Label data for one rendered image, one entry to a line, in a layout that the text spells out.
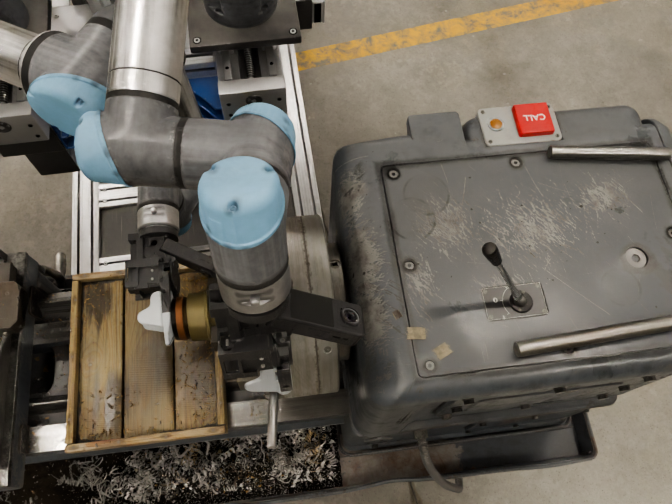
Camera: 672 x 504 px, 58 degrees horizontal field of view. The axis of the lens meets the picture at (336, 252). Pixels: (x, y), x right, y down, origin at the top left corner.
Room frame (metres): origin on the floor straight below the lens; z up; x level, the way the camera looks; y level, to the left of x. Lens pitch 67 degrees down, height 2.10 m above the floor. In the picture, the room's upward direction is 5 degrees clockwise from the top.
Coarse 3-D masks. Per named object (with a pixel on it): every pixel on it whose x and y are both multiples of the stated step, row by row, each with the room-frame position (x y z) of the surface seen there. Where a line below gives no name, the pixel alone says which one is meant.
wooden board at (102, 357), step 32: (192, 288) 0.41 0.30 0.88; (96, 320) 0.32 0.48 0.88; (128, 320) 0.32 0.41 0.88; (96, 352) 0.25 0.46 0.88; (128, 352) 0.26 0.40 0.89; (160, 352) 0.26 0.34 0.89; (192, 352) 0.27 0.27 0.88; (96, 384) 0.19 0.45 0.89; (128, 384) 0.19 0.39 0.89; (160, 384) 0.20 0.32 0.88; (192, 384) 0.21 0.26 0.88; (224, 384) 0.21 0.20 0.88; (96, 416) 0.13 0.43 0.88; (128, 416) 0.13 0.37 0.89; (160, 416) 0.14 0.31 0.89; (192, 416) 0.14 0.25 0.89; (224, 416) 0.15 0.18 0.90; (96, 448) 0.07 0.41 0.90
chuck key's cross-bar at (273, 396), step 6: (270, 396) 0.13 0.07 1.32; (276, 396) 0.13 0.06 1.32; (270, 402) 0.12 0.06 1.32; (276, 402) 0.12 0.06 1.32; (270, 408) 0.11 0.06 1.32; (276, 408) 0.11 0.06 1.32; (270, 414) 0.10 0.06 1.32; (276, 414) 0.10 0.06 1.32; (270, 420) 0.10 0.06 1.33; (276, 420) 0.10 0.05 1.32; (270, 426) 0.09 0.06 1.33; (276, 426) 0.09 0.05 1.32; (270, 432) 0.08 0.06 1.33; (276, 432) 0.08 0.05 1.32; (270, 438) 0.07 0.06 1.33; (276, 438) 0.08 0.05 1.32; (270, 444) 0.07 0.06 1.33; (276, 444) 0.07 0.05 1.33
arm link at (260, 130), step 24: (192, 120) 0.35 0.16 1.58; (216, 120) 0.36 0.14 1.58; (240, 120) 0.36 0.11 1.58; (264, 120) 0.36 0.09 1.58; (288, 120) 0.38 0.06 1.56; (192, 144) 0.32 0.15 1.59; (216, 144) 0.32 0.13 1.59; (240, 144) 0.32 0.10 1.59; (264, 144) 0.33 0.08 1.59; (288, 144) 0.34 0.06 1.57; (192, 168) 0.30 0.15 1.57; (288, 168) 0.31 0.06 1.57
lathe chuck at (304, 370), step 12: (288, 228) 0.42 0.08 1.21; (300, 228) 0.42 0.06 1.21; (288, 240) 0.39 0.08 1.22; (300, 240) 0.39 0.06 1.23; (288, 252) 0.36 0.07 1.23; (300, 252) 0.37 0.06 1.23; (300, 264) 0.34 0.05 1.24; (300, 276) 0.32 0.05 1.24; (300, 288) 0.31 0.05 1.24; (300, 336) 0.24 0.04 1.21; (300, 348) 0.22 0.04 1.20; (312, 348) 0.23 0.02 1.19; (300, 360) 0.21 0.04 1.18; (312, 360) 0.21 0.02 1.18; (300, 372) 0.19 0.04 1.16; (312, 372) 0.20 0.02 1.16; (300, 384) 0.18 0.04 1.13; (312, 384) 0.18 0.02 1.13; (288, 396) 0.17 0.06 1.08; (300, 396) 0.17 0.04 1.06
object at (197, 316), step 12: (180, 300) 0.31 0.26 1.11; (192, 300) 0.31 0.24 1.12; (204, 300) 0.31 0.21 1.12; (180, 312) 0.28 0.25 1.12; (192, 312) 0.29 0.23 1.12; (204, 312) 0.29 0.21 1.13; (180, 324) 0.27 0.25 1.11; (192, 324) 0.27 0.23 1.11; (204, 324) 0.27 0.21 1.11; (180, 336) 0.25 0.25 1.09; (192, 336) 0.25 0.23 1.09; (204, 336) 0.25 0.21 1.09
